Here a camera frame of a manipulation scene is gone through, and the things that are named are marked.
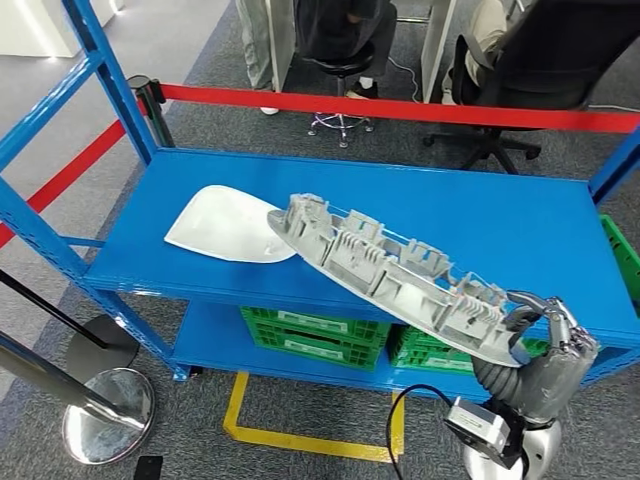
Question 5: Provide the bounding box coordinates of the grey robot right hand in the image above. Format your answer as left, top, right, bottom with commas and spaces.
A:
501, 290, 602, 427

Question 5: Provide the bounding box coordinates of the blue metal shelf rack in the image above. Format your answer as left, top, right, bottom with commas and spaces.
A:
0, 0, 640, 403

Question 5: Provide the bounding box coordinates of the green plastic crate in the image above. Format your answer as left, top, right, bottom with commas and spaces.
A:
248, 329, 387, 373
393, 324, 549, 360
239, 305, 392, 347
598, 213, 640, 306
388, 344, 482, 376

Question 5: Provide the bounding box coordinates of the black office chair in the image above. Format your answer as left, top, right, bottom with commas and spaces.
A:
422, 0, 640, 176

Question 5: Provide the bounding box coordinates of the red barrier belt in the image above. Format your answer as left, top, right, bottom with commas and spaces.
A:
158, 82, 640, 135
0, 99, 149, 250

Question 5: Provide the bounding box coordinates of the person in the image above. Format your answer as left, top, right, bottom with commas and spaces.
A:
233, 0, 281, 117
439, 0, 512, 107
291, 0, 399, 101

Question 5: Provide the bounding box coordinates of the white desk panel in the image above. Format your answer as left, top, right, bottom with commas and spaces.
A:
265, 0, 297, 95
420, 0, 459, 105

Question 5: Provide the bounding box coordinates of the black round stool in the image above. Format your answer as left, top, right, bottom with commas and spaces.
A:
305, 39, 376, 150

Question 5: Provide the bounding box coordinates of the white curved plastic cover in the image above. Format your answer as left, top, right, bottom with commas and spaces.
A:
164, 184, 297, 265

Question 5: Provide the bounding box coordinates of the robot foot plate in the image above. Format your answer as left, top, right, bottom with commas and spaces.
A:
134, 455, 165, 480

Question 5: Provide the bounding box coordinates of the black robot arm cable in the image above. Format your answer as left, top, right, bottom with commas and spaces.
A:
385, 384, 454, 480

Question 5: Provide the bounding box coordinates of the white floor cable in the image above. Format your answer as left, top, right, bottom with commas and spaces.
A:
387, 55, 424, 105
586, 101, 640, 115

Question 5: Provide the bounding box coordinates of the chrome stanchion post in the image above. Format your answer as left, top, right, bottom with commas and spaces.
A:
0, 329, 156, 466

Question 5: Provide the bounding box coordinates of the stanchion post with black head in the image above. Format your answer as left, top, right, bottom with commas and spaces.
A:
127, 74, 176, 151

